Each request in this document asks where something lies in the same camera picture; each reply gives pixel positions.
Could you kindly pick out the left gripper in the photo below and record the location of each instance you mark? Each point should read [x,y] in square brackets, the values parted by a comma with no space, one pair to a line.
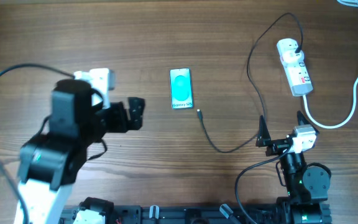
[121,122]

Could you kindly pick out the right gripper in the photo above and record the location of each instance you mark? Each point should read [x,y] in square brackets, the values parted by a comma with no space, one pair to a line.
[265,140]

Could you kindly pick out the smartphone with teal screen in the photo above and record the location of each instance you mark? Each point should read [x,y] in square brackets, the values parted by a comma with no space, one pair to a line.
[181,88]

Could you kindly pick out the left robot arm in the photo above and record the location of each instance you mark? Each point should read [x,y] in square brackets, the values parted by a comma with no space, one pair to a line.
[49,162]

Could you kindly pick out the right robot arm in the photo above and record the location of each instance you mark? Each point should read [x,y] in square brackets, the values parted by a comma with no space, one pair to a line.
[307,184]

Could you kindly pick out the white charger plug adapter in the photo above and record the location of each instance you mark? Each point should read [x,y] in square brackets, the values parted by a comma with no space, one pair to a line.
[290,57]

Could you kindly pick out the white power strip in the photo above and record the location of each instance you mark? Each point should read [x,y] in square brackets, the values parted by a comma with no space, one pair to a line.
[297,74]

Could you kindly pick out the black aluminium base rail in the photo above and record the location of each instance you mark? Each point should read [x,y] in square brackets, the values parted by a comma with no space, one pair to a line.
[262,213]

